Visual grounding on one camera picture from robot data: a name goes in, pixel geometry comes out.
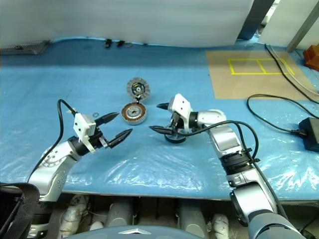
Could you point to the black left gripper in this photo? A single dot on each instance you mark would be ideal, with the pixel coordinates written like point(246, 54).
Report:
point(97, 140)

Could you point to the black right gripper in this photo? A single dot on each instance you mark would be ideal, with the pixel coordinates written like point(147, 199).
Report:
point(175, 120)

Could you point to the motor stator with copper windings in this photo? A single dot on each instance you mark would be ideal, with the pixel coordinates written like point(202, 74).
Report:
point(133, 114)

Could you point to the small black ring part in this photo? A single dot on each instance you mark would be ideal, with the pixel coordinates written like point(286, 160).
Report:
point(175, 140)

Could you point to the grey finned rotor disc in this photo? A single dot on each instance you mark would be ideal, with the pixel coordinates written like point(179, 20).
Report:
point(137, 88)

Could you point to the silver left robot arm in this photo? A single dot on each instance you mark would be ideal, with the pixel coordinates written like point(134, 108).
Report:
point(53, 161)

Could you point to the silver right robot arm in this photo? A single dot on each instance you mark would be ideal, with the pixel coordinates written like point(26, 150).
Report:
point(224, 139)

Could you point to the small metal washer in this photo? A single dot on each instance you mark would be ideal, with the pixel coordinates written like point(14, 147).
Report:
point(93, 114)

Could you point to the brown cardboard sheet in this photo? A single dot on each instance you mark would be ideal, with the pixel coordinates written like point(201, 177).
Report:
point(224, 74)

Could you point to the blue plastic table sheet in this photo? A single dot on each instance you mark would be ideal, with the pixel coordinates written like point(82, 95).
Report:
point(49, 82)

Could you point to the small black clip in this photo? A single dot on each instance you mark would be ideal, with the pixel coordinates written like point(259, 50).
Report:
point(120, 43)
point(107, 43)

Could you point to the grey rounded cylinder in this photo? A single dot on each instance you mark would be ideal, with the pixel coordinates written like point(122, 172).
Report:
point(190, 216)
point(120, 214)

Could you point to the white wrapped bundle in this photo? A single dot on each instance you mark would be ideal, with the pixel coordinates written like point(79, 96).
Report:
point(219, 222)
point(74, 214)

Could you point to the white foam board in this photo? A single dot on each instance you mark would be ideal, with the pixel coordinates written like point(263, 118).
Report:
point(124, 20)

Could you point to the blue grey robot torso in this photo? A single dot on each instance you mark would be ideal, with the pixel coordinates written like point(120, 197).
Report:
point(134, 232)

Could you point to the dark grey pillar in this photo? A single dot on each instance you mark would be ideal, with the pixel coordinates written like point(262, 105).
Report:
point(251, 20)

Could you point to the black power adapter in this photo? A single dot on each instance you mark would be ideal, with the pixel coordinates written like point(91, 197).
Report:
point(310, 133)

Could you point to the white panel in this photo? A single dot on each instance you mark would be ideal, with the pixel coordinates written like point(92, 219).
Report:
point(279, 25)

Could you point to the orange brown block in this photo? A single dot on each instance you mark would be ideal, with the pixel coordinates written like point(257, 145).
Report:
point(312, 56)

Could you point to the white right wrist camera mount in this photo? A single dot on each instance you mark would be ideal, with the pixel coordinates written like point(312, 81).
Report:
point(182, 105)

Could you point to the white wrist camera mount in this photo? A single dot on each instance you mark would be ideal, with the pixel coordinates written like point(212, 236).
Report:
point(182, 105)
point(82, 124)

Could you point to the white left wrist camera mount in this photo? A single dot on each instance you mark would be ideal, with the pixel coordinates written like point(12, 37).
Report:
point(82, 124)

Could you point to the grey metal rail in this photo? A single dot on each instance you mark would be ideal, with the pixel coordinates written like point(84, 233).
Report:
point(25, 48)

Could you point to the aluminium profile post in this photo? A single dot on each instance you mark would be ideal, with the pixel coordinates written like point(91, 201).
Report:
point(302, 25)

